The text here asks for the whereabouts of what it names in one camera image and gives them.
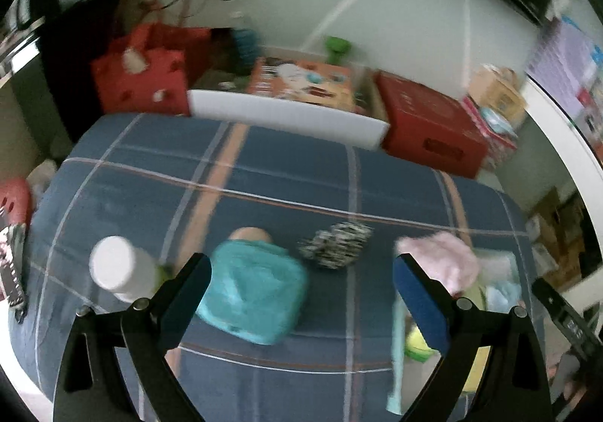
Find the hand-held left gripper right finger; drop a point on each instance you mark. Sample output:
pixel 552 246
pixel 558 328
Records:
pixel 421 309

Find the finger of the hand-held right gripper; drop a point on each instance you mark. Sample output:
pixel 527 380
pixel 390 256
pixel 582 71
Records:
pixel 556 309

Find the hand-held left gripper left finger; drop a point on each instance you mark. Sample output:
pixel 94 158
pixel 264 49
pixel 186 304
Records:
pixel 176 313

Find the green yellow sponge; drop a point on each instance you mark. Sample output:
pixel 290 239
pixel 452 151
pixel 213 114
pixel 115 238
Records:
pixel 417 342

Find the pink fluffy towel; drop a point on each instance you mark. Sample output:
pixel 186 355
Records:
pixel 447 262

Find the blue face mask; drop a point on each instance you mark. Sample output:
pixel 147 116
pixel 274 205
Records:
pixel 501 297

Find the white shallow box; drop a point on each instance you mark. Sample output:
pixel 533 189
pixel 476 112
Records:
pixel 499 266

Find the teal cloth bag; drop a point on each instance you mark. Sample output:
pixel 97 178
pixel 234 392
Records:
pixel 254 290

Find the peach soft ball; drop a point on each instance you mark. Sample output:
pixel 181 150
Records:
pixel 252 235

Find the white capped bottle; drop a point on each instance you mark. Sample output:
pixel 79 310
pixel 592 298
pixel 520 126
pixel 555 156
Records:
pixel 117 262

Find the brown cardboard box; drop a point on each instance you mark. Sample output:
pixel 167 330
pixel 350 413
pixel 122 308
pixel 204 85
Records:
pixel 551 214

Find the leopard print scrunchie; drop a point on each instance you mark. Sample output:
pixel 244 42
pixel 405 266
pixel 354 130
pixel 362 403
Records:
pixel 334 243

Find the patterned gift bag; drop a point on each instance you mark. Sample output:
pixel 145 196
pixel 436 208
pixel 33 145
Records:
pixel 499 144

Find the red cardboard box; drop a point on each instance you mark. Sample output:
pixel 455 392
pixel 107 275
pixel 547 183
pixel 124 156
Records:
pixel 424 120

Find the white board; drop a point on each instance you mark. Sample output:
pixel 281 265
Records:
pixel 282 116

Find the red felt tote bag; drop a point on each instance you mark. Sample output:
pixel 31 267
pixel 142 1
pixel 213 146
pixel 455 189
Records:
pixel 141 78

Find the black cabinet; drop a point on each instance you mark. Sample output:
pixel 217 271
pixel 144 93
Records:
pixel 61 87

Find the orange toy box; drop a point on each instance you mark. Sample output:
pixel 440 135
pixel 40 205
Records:
pixel 301 83

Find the green dumbbell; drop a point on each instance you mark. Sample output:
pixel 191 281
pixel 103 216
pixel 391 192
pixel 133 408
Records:
pixel 337 47

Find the white door frame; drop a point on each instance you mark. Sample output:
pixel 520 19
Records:
pixel 560 120

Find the wall calendar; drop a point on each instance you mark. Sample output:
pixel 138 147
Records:
pixel 565 59

